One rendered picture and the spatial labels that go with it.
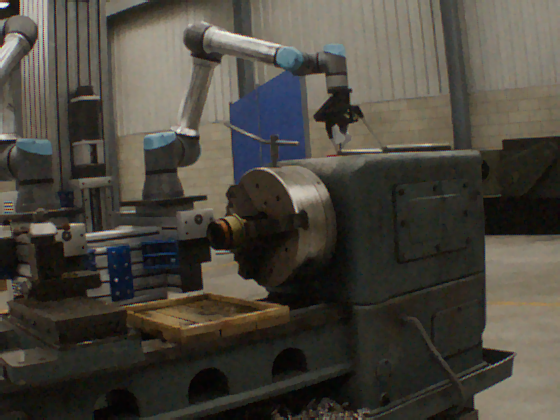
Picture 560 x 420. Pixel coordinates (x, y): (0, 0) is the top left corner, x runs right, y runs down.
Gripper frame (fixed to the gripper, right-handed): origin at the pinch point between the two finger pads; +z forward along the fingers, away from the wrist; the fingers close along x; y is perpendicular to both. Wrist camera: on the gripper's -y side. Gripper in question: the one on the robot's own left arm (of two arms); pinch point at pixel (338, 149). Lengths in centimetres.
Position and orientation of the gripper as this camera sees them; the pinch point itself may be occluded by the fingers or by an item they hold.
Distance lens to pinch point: 230.6
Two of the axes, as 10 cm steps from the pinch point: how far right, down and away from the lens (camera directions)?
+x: 7.9, -0.9, 6.1
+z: 0.7, 10.0, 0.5
